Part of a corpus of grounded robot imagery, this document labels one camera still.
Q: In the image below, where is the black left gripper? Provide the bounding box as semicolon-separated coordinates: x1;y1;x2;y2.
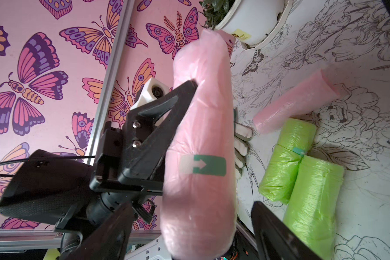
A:
90;80;198;202

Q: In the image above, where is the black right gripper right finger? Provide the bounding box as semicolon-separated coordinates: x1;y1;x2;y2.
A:
251;201;321;260

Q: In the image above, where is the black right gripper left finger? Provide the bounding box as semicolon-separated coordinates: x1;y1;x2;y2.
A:
60;203;134;260

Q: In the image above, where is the green roll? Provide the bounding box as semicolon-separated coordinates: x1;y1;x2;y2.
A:
258;119;317;204
283;156;345;260

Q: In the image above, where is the pink roll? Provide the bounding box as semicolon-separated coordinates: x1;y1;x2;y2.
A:
253;69;341;134
160;30;237;260

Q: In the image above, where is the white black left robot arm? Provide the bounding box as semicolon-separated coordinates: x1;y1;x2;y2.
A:
0;80;197;260

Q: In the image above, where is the white green work glove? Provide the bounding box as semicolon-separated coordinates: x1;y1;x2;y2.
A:
234;108;253;180

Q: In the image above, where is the potted green plant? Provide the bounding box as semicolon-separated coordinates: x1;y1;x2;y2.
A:
213;0;293;51

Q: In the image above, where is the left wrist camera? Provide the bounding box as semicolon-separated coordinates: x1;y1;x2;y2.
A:
131;78;171;110

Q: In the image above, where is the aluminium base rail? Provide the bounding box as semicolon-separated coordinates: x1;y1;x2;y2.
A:
0;229;163;254

